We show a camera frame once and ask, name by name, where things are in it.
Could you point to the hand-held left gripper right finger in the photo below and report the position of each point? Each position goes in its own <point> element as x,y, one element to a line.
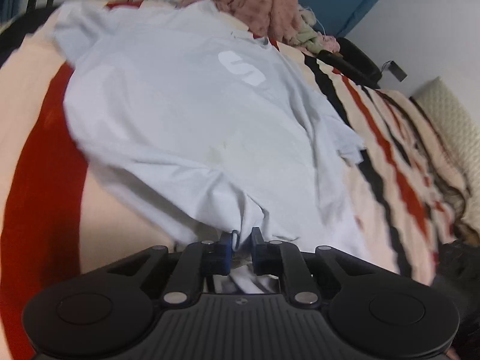
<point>257,249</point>

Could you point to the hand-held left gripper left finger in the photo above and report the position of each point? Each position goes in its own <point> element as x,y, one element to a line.
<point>225,253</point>

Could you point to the light blue t-shirt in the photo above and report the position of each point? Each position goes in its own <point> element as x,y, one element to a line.
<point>187,101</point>

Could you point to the dark cloth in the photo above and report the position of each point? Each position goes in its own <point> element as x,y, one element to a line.
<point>465,288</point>

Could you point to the black armchair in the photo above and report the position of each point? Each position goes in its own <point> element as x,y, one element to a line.
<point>356,60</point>

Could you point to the white green garment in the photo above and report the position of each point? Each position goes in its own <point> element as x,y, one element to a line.
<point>307,37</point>

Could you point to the pink garment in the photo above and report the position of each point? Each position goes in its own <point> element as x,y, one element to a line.
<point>332,43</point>

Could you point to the striped blanket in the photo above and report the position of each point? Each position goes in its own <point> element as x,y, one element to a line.
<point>37,120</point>

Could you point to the pink fluffy blanket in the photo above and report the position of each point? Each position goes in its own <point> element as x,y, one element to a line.
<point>258,3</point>

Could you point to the black wall charger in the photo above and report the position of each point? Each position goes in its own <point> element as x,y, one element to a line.
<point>397,70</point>

